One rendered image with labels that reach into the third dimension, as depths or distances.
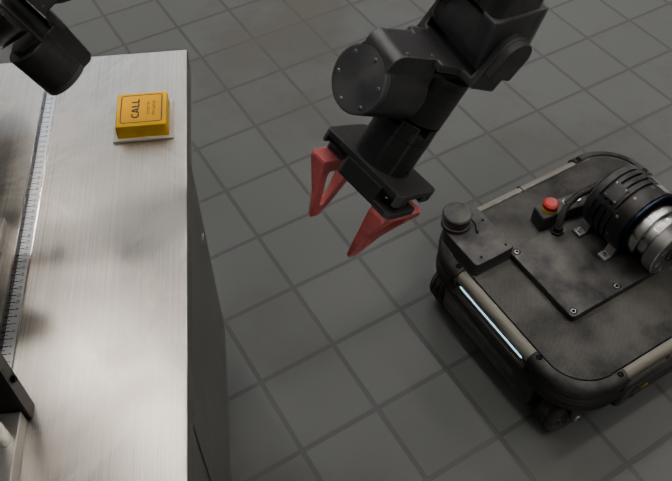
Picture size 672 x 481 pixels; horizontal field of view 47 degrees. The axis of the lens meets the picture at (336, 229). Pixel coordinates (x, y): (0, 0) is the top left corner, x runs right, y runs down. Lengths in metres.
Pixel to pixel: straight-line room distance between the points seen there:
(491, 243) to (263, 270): 0.63
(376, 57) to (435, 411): 1.32
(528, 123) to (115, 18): 1.50
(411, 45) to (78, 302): 0.51
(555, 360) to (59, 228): 1.06
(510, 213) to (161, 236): 1.10
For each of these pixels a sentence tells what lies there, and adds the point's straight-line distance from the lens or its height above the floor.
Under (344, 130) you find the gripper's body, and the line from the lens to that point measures 0.74.
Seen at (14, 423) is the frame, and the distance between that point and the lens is 0.86.
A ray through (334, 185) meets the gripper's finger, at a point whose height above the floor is 1.07.
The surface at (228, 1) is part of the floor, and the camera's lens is 2.98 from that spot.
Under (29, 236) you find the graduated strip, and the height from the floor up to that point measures 0.90.
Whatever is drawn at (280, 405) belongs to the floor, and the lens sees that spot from 1.84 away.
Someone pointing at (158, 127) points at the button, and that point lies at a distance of 1.10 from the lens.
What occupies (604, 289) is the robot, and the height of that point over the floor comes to 0.26.
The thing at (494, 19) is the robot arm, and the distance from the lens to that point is 0.63.
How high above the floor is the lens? 1.64
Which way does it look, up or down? 50 degrees down
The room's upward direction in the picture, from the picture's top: straight up
